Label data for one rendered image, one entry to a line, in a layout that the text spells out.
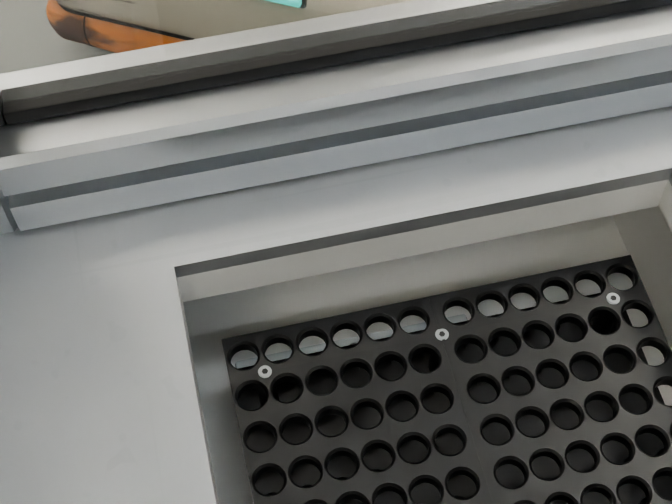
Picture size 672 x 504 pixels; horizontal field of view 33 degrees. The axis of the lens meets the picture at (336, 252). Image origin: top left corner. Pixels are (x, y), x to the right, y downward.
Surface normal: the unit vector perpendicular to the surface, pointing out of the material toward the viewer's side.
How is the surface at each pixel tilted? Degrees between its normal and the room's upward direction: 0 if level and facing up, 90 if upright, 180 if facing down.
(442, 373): 0
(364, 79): 0
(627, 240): 90
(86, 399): 0
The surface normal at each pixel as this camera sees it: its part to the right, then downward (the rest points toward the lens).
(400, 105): 0.22, 0.82
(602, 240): -0.01, -0.53
